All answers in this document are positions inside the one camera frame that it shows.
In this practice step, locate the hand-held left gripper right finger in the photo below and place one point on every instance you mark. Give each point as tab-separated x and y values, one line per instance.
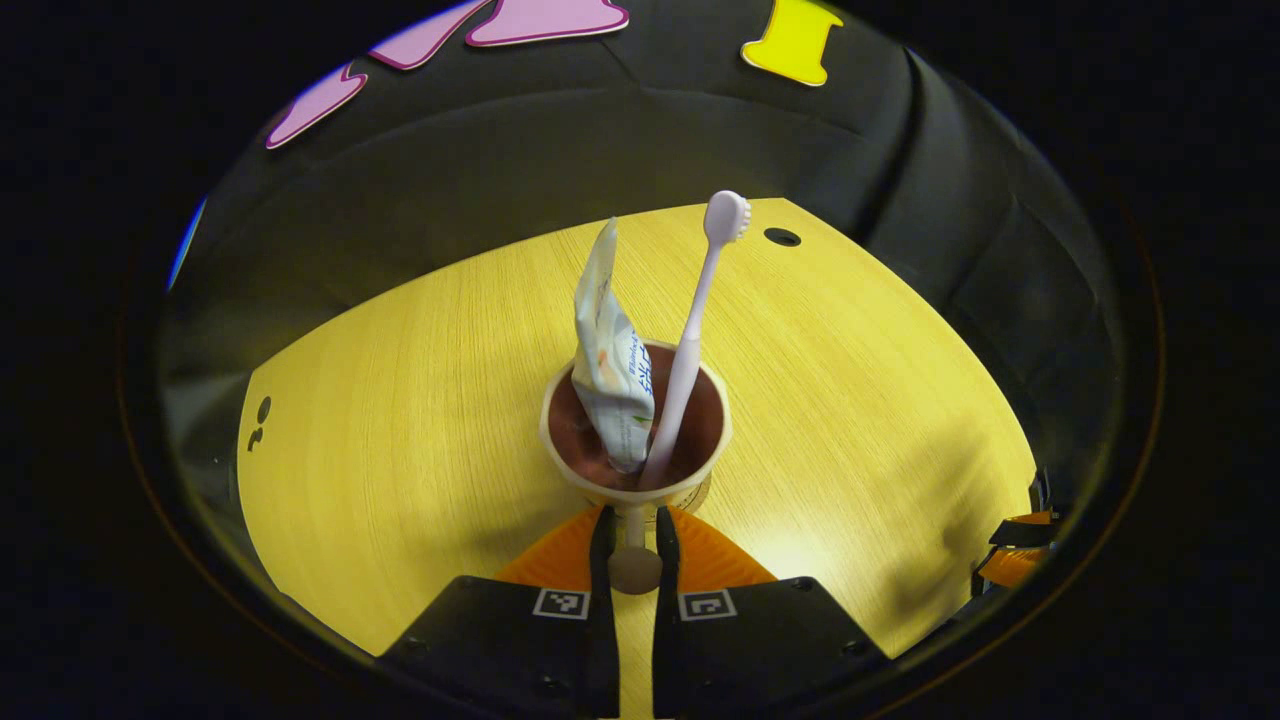
667	640

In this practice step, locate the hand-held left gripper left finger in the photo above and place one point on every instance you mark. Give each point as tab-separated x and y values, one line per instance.
603	640

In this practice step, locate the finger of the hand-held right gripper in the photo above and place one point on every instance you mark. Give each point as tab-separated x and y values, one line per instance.
1010	568
1025	530

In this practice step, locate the beige cup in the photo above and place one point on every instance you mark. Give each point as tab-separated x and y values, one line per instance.
700	440

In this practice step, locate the white toothpaste tube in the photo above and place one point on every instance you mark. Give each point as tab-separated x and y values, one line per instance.
612	370

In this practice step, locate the white toothbrush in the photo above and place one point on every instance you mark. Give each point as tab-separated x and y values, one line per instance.
690	340

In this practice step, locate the wooden desktop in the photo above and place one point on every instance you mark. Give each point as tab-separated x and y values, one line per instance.
850	400

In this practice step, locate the black backdrop cloth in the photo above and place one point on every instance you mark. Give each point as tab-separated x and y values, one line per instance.
560	150

